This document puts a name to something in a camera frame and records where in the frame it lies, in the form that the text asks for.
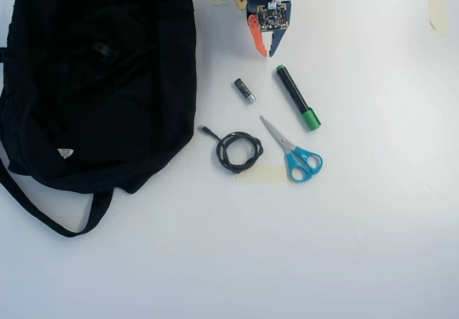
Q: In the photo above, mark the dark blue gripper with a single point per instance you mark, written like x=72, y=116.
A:
x=260, y=43

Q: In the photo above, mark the black AXA bike light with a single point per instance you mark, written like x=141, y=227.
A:
x=104, y=52

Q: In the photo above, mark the black fabric bag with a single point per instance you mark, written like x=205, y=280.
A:
x=71, y=118

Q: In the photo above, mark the black AA battery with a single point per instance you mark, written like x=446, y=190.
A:
x=244, y=91

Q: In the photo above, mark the black marker with green cap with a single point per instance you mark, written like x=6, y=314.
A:
x=294, y=93

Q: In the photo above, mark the wide masking tape strip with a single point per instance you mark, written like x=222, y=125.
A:
x=261, y=175

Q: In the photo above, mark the masking tape piece with torn corner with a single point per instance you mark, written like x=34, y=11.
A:
x=438, y=12

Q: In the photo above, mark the bare camera circuit board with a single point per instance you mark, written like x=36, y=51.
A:
x=272, y=18

